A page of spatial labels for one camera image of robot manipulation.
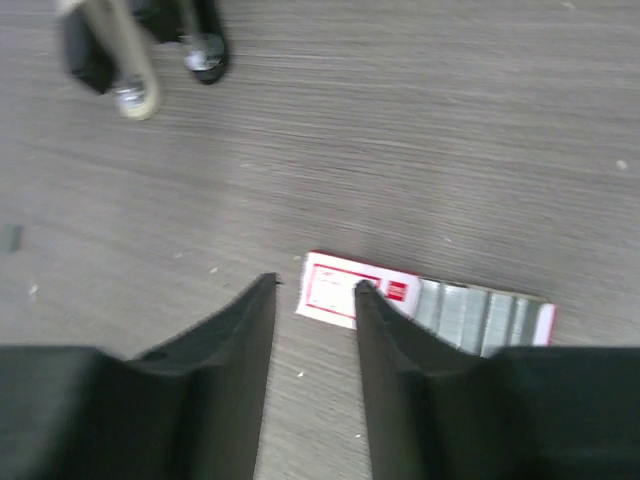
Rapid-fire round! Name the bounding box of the red white staple box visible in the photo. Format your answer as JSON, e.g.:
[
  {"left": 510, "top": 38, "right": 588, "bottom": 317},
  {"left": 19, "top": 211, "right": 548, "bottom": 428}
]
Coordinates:
[{"left": 296, "top": 250, "right": 556, "bottom": 356}]

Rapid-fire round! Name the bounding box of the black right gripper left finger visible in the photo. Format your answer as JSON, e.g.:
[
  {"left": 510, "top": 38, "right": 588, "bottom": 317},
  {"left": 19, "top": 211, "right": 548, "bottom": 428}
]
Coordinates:
[{"left": 1, "top": 273, "right": 278, "bottom": 479}]

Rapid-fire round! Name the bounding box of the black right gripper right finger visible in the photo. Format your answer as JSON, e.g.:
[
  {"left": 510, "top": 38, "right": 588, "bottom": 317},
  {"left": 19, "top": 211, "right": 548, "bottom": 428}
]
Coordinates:
[{"left": 355, "top": 281, "right": 639, "bottom": 479}]

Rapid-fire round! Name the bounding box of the black deli stapler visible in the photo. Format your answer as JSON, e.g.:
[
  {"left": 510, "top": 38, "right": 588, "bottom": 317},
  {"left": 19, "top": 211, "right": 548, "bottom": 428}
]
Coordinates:
[{"left": 128, "top": 0, "right": 230, "bottom": 85}]

